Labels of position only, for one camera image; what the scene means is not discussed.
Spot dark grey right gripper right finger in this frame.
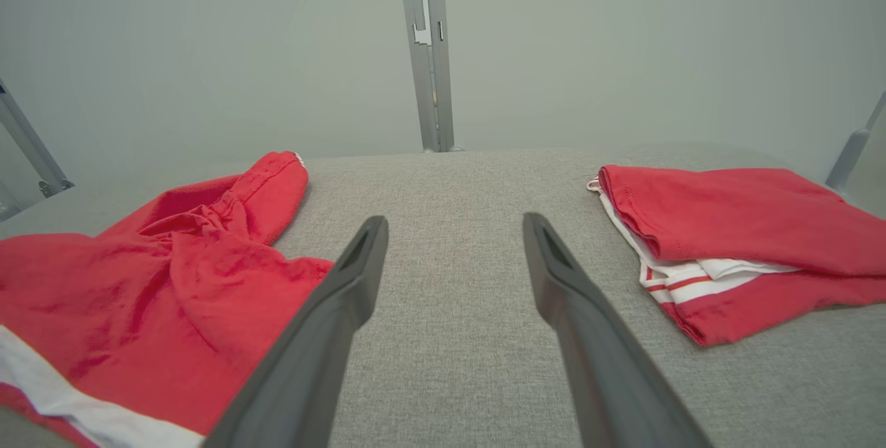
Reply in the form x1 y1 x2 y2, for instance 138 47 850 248
523 213 714 448

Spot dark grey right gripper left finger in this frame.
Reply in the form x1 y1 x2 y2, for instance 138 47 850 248
201 216 390 448

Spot red Bulls 23 jersey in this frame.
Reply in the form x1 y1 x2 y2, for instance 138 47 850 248
587 165 886 348

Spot red shorts with white trim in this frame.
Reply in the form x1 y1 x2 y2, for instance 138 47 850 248
0 150 334 448

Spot grey partition post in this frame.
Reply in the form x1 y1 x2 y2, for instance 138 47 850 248
397 0 455 153

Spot grey metal frame bar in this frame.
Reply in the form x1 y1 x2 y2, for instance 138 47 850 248
825 91 886 192

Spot grey metal cart frame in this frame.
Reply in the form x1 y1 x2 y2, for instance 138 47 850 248
0 78 75 222

